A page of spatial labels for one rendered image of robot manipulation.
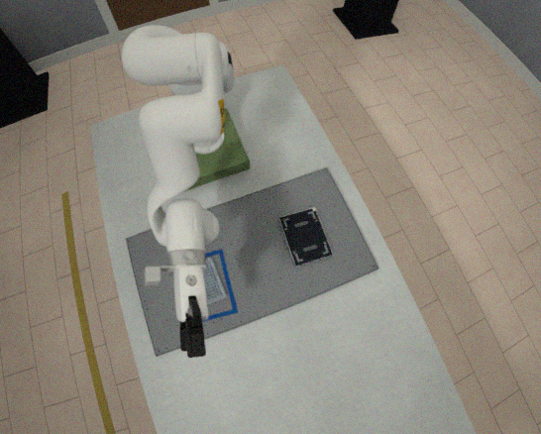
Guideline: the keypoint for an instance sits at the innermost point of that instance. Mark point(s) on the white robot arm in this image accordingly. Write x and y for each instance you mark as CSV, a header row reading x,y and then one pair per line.
x,y
177,127

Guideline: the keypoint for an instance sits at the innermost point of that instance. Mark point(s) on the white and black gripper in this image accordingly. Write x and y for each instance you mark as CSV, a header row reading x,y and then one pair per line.
x,y
193,292

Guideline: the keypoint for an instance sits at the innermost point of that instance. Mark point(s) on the blue tape rectangle outline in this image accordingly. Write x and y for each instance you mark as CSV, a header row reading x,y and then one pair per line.
x,y
229,286

